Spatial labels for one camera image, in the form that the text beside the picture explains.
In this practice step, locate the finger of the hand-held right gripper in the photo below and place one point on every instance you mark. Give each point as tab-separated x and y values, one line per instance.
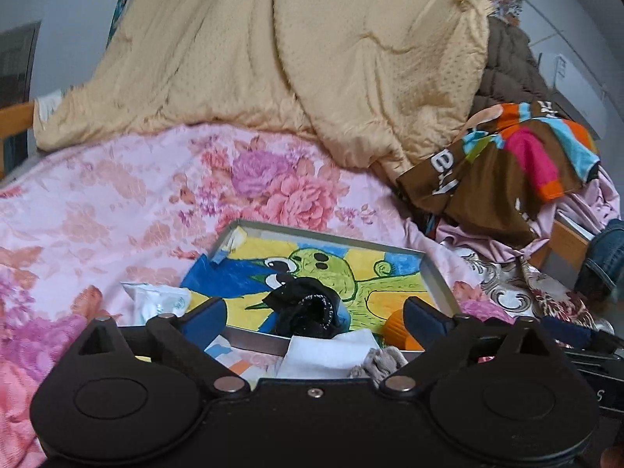
565	330

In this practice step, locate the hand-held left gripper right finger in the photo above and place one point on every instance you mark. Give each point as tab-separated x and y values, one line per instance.
425	321

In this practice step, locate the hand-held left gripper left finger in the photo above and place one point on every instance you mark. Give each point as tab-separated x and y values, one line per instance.
208	319

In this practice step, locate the orange plush item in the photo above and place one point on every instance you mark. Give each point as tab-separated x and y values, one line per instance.
397	331

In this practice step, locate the grey metal tray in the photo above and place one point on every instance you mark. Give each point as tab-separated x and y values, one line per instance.
441	285

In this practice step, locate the yellow orange striped cloth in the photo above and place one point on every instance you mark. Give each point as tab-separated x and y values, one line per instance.
234	363

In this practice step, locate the black lace cloth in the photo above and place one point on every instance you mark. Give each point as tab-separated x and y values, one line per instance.
307	312

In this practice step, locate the white gauze cloth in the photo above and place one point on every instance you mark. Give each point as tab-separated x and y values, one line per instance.
326	356

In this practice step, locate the white wipes packet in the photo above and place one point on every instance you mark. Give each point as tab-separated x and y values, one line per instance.
156	302

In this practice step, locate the brown white ornate sheet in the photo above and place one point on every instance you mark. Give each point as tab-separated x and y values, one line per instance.
512	287

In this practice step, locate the blue denim jeans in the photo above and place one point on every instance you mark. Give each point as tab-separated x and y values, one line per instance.
607	253

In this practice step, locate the wooden bed side board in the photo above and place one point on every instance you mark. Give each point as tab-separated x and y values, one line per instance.
563	241

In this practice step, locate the lilac cloth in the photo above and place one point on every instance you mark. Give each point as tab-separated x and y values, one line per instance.
592	200

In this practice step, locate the brown multicoloured striped towel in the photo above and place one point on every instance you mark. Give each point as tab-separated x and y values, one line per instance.
487	190

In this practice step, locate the pink floral bedsheet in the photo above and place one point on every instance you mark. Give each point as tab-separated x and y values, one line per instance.
122	195

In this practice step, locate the yellow dotted quilt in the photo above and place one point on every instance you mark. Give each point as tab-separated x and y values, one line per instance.
243	58

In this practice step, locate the brown quilted blanket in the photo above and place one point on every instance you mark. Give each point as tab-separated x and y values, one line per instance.
512	68

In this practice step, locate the white cloth corner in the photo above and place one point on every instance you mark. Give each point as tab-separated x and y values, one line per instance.
48	105

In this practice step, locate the wooden bed headboard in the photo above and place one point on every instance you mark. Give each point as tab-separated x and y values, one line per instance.
17	117

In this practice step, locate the grey panelled door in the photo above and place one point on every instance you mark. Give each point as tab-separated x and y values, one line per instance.
17	58

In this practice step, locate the teal patterned cloth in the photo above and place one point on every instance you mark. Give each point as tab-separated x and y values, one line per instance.
124	5

